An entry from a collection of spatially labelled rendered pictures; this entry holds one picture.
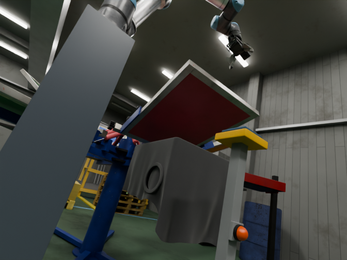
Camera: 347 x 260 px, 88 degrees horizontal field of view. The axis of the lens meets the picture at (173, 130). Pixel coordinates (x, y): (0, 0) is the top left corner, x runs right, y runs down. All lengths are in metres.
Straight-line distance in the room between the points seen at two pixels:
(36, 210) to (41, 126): 0.21
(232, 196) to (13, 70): 11.27
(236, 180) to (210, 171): 0.32
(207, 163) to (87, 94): 0.62
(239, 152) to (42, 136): 0.58
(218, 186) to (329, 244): 3.49
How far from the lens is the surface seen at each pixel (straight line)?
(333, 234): 4.34
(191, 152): 0.86
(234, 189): 0.63
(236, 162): 0.65
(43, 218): 0.60
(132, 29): 1.03
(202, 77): 0.96
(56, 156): 0.58
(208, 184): 0.93
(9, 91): 1.22
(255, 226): 3.74
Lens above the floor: 0.70
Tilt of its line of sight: 19 degrees up
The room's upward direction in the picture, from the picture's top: 15 degrees clockwise
